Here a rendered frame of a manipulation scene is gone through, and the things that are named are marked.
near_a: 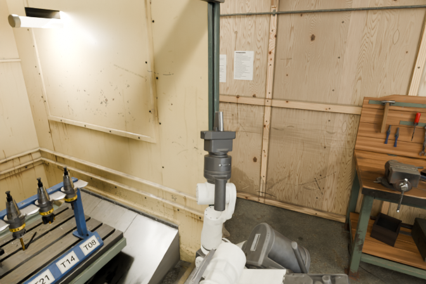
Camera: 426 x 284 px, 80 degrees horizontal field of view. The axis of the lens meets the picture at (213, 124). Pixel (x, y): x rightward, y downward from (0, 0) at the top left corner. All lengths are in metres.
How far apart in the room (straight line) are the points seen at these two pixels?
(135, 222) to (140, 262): 0.25
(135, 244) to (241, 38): 2.10
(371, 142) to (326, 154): 0.42
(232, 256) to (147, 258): 1.01
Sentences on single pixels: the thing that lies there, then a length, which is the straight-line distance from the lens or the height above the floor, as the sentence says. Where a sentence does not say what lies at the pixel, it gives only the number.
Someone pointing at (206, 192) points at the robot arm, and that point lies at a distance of 0.80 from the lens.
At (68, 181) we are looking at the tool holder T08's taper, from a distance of 1.32.
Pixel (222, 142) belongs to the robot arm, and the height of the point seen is 1.56.
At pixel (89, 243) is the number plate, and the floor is 0.94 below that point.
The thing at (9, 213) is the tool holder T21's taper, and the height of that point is 1.25.
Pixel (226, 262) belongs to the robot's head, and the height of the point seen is 1.44.
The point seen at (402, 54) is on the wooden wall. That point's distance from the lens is 2.72.
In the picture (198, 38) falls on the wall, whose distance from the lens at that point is 1.11.
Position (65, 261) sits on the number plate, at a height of 0.94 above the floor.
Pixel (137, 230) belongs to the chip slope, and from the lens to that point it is 1.65.
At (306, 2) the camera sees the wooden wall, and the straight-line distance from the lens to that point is 2.69.
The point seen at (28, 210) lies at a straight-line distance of 1.29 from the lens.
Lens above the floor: 1.85
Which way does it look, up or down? 18 degrees down
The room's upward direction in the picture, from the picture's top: straight up
